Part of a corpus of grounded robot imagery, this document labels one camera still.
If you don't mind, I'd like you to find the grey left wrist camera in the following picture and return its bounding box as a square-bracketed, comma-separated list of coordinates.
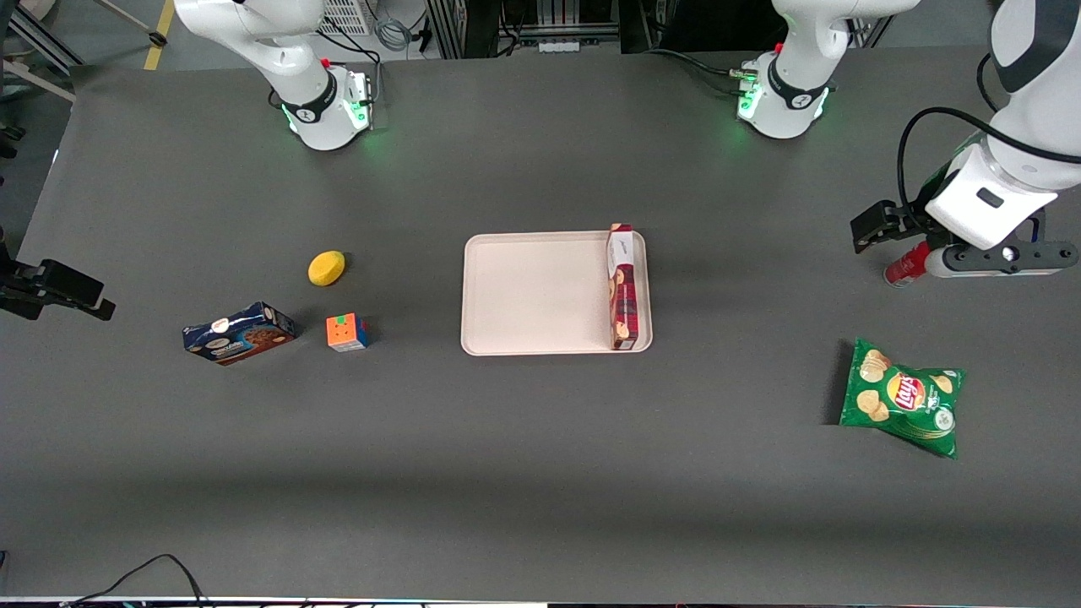
[925, 241, 1080, 279]

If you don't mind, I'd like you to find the beige rectangular plastic tray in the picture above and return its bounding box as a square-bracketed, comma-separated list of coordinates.
[460, 230, 654, 356]

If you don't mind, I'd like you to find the black arm base cable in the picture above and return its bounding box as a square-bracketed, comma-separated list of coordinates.
[646, 48, 748, 95]
[314, 25, 385, 90]

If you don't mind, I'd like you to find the green Lay's chips bag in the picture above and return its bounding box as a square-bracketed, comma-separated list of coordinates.
[839, 338, 965, 460]

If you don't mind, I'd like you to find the thin black table cable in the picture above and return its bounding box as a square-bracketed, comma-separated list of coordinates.
[63, 554, 212, 608]

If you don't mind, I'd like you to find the colourful puzzle cube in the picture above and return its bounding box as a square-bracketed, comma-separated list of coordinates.
[326, 312, 371, 353]

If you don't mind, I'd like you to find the black right arm base cable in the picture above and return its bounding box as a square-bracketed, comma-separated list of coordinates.
[314, 25, 385, 90]

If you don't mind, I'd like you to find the white perforated box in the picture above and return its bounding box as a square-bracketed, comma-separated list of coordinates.
[319, 0, 374, 37]

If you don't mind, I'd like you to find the long red cookie box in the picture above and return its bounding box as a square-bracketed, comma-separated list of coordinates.
[606, 223, 641, 351]

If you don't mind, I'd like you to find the red plastic bottle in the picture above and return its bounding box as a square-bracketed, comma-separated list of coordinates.
[883, 241, 934, 289]

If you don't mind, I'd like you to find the black left arm base cable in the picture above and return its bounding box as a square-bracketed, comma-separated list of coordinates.
[646, 48, 748, 95]

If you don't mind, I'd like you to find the yellow lemon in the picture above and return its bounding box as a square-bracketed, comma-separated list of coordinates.
[307, 250, 346, 287]

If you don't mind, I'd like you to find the blue cookie box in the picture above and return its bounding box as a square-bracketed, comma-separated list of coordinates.
[182, 301, 297, 366]

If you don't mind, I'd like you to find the coiled grey cable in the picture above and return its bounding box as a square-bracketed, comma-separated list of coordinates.
[373, 15, 416, 53]

